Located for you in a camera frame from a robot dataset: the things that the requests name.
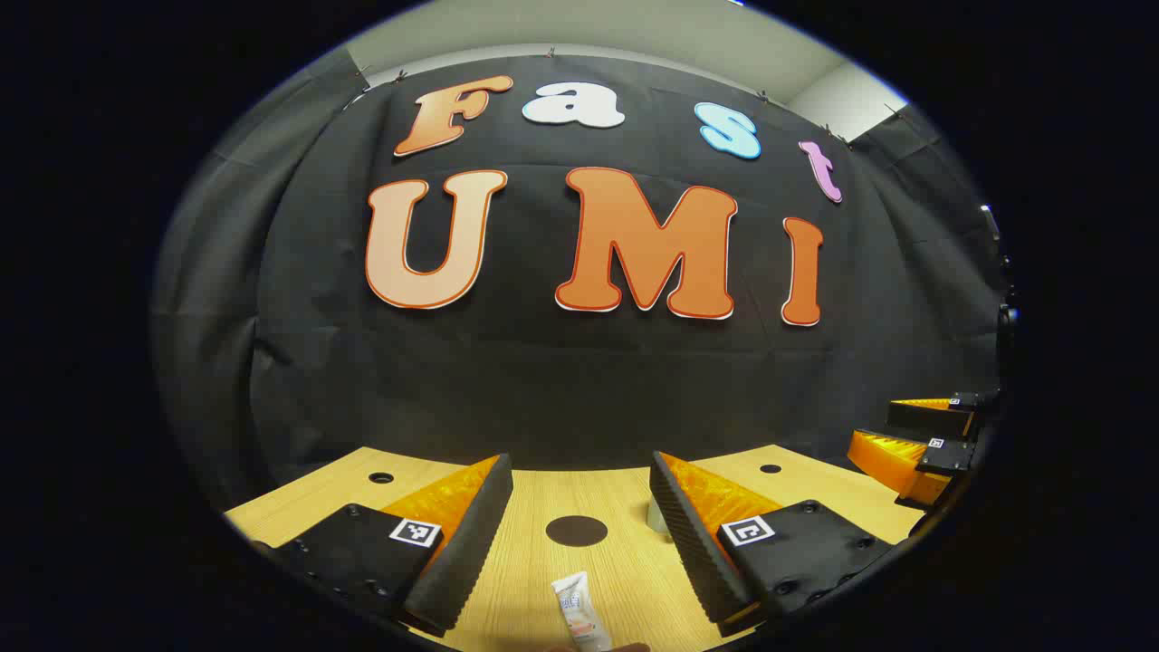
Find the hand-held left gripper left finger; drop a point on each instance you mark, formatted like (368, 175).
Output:
(471, 552)

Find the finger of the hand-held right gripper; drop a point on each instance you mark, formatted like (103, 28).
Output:
(928, 418)
(892, 462)

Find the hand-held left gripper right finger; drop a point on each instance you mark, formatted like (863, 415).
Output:
(693, 561)

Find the dark round coaster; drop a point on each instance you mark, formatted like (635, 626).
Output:
(577, 531)

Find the white toothpaste tube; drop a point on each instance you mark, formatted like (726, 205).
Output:
(579, 611)

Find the wooden desktop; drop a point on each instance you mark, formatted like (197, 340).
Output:
(579, 489)

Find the black backdrop cloth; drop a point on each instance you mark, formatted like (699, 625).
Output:
(543, 380)

